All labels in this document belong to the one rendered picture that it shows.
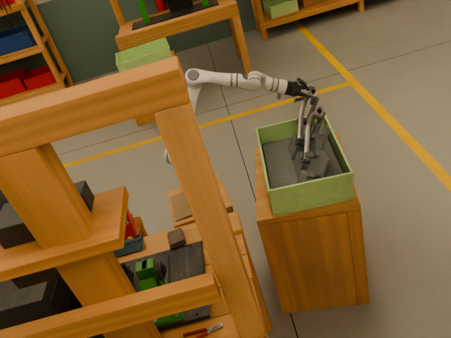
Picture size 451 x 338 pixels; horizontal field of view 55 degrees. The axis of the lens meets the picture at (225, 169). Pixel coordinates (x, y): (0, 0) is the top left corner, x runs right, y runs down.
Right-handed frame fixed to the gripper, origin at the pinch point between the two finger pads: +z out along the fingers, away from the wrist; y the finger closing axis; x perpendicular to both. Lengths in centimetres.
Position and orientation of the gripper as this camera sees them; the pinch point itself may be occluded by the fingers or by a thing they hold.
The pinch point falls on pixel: (309, 92)
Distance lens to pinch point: 241.1
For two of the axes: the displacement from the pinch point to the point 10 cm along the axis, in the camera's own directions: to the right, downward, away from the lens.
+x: -2.1, 1.6, 9.7
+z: 9.7, 1.7, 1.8
